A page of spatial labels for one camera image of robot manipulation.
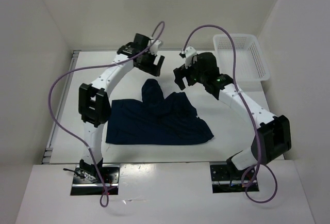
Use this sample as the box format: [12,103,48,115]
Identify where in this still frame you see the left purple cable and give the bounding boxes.
[48,21,166,207]

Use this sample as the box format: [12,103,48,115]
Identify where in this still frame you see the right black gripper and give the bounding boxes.
[173,56,207,90]

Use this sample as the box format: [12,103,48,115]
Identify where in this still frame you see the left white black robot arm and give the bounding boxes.
[78,34,164,183]

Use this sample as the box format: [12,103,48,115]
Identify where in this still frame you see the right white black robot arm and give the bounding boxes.
[173,51,292,179]

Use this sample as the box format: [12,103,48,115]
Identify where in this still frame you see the white perforated plastic basket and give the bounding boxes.
[213,34,270,82]

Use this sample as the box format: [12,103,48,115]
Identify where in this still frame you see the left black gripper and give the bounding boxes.
[135,50,164,77]

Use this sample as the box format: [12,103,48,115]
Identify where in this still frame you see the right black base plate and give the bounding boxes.
[209,162,246,194]

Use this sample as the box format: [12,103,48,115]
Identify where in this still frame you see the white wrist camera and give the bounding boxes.
[179,46,197,69]
[147,38,163,56]

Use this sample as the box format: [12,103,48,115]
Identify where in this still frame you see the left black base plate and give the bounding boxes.
[70,164,120,196]

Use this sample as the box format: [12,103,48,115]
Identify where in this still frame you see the navy blue shorts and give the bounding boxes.
[106,78,214,146]

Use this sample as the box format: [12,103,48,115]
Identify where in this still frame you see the aluminium table edge rail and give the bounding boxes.
[41,50,80,165]

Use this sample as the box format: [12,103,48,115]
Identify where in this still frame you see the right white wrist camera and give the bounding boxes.
[179,46,197,69]

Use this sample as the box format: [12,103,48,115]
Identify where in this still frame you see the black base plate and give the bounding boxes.
[70,164,120,196]
[209,162,246,194]

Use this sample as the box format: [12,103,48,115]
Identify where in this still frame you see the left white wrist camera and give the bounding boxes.
[147,38,163,56]

